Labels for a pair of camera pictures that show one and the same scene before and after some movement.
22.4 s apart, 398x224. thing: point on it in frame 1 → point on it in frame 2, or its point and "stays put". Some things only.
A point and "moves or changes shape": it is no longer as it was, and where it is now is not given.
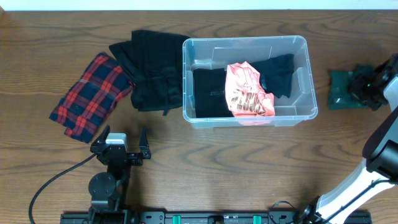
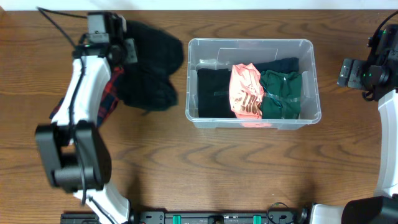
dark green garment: [339, 96] → [282, 94]
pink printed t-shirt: [249, 103] stays put
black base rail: [195, 218] stays put
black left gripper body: [121, 155] → [131, 50]
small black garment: [210, 93] moves or changes shape
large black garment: [153, 61] moves or changes shape
